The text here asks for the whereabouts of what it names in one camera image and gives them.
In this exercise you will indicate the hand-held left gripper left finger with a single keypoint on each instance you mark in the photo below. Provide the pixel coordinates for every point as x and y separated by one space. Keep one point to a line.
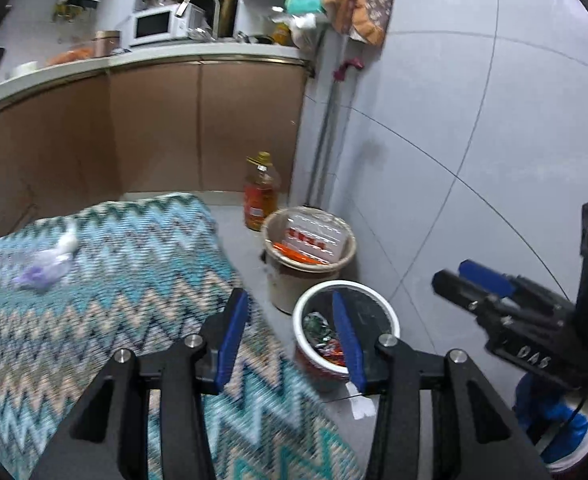
234 335

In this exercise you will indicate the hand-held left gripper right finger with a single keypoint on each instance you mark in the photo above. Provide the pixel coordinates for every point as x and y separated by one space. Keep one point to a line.
346 345

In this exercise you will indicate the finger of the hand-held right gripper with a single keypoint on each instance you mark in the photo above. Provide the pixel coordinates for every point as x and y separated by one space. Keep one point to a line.
486 276
461 292

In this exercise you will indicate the white-rimmed trash bin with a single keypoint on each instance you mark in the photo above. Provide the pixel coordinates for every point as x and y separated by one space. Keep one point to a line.
374 310

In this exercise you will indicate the beige trash bin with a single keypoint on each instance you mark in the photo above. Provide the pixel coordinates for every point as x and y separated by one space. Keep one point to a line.
289 287

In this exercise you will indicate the person's right hand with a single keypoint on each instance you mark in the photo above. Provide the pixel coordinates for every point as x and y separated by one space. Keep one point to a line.
544 410

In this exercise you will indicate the green and red snack wrappers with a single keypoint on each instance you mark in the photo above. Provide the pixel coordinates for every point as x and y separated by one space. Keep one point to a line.
321 337

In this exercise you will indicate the white paper slip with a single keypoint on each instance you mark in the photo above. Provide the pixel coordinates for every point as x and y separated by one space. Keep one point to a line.
363 405

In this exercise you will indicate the clear plastic packaging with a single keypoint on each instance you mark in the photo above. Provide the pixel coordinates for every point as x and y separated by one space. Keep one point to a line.
314 237

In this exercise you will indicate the zigzag knitted blanket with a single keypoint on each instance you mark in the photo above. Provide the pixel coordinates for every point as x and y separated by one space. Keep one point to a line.
99 335

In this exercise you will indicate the cooking oil bottle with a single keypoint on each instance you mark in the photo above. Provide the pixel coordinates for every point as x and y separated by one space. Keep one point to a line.
261 195

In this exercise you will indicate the purple clear plastic wrapper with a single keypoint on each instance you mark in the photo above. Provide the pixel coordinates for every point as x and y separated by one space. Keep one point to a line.
44 265

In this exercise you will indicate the brown kitchen cabinets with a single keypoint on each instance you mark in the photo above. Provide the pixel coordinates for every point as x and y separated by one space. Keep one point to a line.
149 125

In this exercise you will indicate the red hook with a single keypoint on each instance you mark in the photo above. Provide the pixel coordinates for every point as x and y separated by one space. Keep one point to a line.
346 67

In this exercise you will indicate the white plastic bag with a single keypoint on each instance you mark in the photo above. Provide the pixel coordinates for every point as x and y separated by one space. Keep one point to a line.
304 30

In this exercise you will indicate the white microwave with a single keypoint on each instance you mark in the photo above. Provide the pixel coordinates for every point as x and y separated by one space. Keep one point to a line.
156 27

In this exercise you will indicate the copper canister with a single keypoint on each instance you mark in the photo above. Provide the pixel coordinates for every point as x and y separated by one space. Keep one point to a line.
106 44

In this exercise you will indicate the wooden cutting board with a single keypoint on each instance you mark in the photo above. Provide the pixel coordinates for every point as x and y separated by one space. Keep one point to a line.
230 5

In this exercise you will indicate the chrome faucet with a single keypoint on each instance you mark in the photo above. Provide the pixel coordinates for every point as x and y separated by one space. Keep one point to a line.
209 2

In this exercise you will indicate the wall spice rack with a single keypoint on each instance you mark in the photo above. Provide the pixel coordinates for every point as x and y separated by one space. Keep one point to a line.
76 4

